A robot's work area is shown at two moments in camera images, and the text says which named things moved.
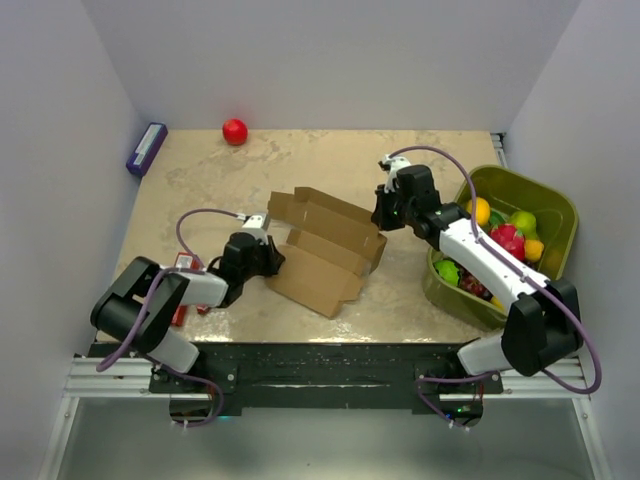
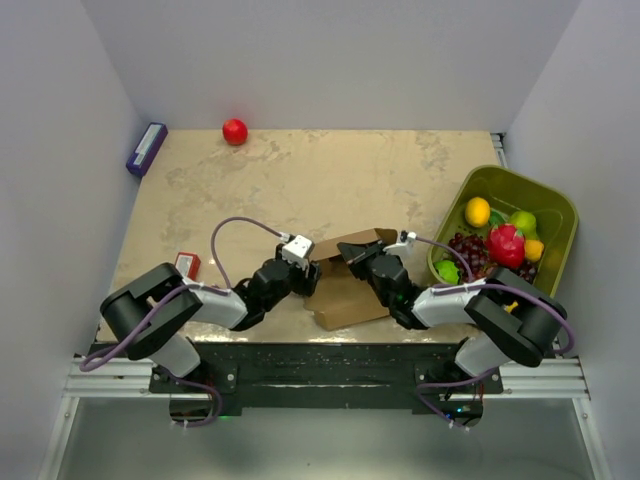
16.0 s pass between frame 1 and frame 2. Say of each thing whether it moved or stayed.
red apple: stayed
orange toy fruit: stayed
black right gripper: moved
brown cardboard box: moved
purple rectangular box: stayed
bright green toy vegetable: stayed
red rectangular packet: stayed
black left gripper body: moved
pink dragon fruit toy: stayed
